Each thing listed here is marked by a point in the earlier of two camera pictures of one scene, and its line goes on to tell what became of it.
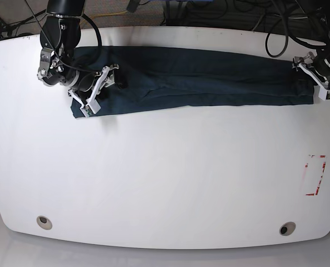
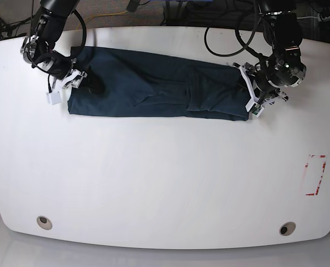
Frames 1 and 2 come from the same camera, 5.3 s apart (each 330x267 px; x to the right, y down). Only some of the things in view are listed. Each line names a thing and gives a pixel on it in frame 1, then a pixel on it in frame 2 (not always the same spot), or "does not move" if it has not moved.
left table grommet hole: x=44 y=222 does not move
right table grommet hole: x=287 y=228 does not move
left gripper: x=106 y=79 to x=74 y=79
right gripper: x=305 y=64 to x=259 y=97
